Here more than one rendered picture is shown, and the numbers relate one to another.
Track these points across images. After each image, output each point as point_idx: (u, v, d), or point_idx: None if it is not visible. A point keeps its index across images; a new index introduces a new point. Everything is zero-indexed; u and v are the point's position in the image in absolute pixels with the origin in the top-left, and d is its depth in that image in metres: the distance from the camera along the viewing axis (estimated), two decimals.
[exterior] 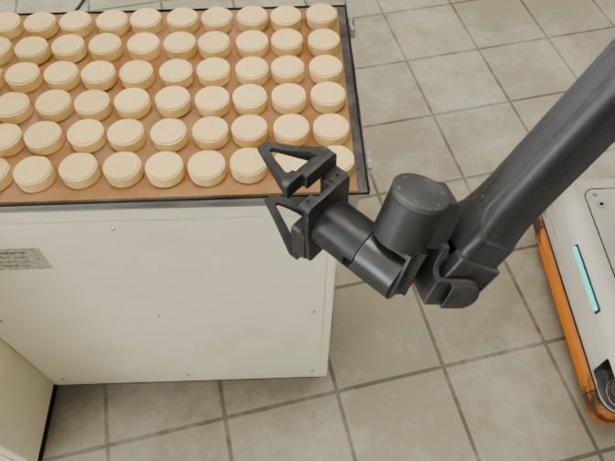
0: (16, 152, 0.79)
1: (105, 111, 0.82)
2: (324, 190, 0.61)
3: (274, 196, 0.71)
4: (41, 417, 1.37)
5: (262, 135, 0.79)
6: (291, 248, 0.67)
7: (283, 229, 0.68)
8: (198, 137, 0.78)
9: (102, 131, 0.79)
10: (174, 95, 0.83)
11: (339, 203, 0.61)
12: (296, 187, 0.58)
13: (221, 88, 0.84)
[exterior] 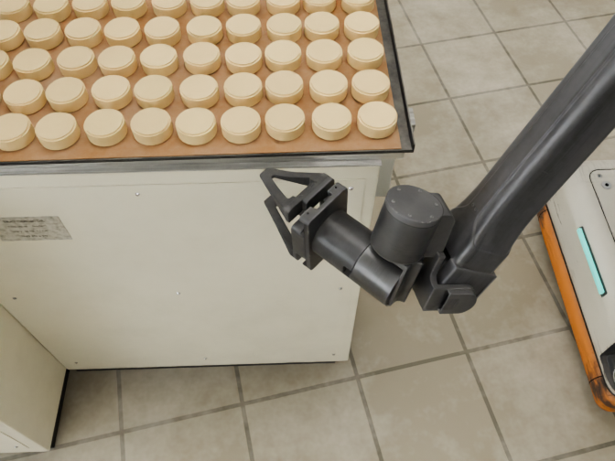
0: (37, 109, 0.74)
1: (131, 67, 0.78)
2: None
3: (273, 197, 0.71)
4: (54, 402, 1.33)
5: (298, 91, 0.74)
6: (292, 249, 0.67)
7: (283, 230, 0.68)
8: (230, 93, 0.74)
9: (129, 87, 0.75)
10: (203, 51, 0.78)
11: (338, 214, 0.63)
12: (297, 211, 0.62)
13: (253, 44, 0.79)
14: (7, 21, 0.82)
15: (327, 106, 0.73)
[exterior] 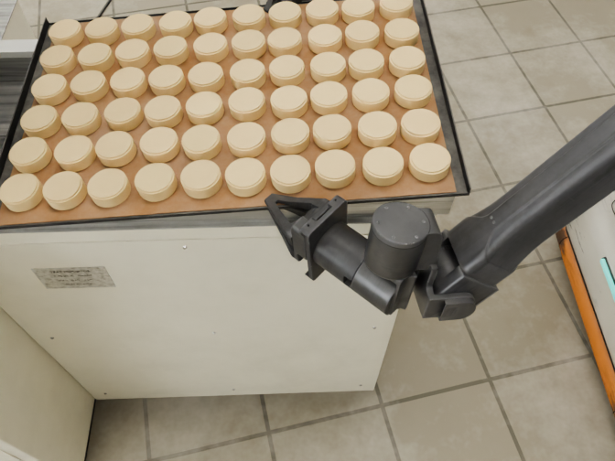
0: (87, 165, 0.75)
1: (177, 117, 0.77)
2: None
3: (275, 198, 0.71)
4: (84, 434, 1.34)
5: (347, 135, 0.73)
6: (293, 250, 0.67)
7: (284, 230, 0.68)
8: (277, 141, 0.73)
9: (177, 139, 0.75)
10: (248, 98, 0.78)
11: (338, 226, 0.65)
12: None
13: (298, 87, 0.78)
14: (54, 75, 0.83)
15: (377, 151, 0.71)
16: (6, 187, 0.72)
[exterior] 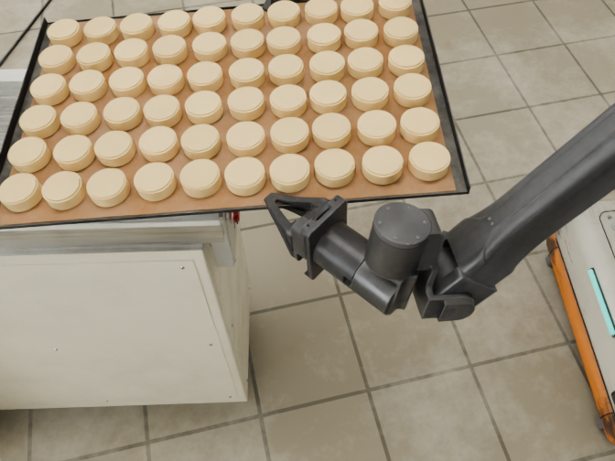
0: (86, 165, 0.75)
1: (176, 116, 0.77)
2: None
3: (274, 198, 0.71)
4: None
5: (346, 134, 0.73)
6: (292, 249, 0.67)
7: (284, 230, 0.68)
8: (277, 140, 0.73)
9: (176, 138, 0.74)
10: (247, 97, 0.77)
11: (338, 226, 0.65)
12: None
13: (297, 86, 0.78)
14: (52, 75, 0.83)
15: (376, 150, 0.71)
16: (5, 187, 0.71)
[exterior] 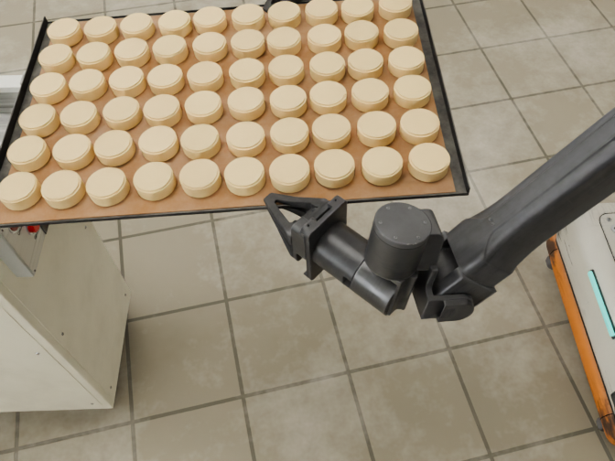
0: (86, 164, 0.75)
1: (176, 116, 0.77)
2: None
3: (274, 198, 0.71)
4: None
5: (346, 135, 0.73)
6: (292, 249, 0.67)
7: (283, 230, 0.68)
8: (276, 141, 0.73)
9: (176, 138, 0.74)
10: (247, 97, 0.77)
11: (338, 226, 0.65)
12: None
13: (297, 87, 0.78)
14: (52, 74, 0.82)
15: (376, 151, 0.71)
16: (5, 186, 0.71)
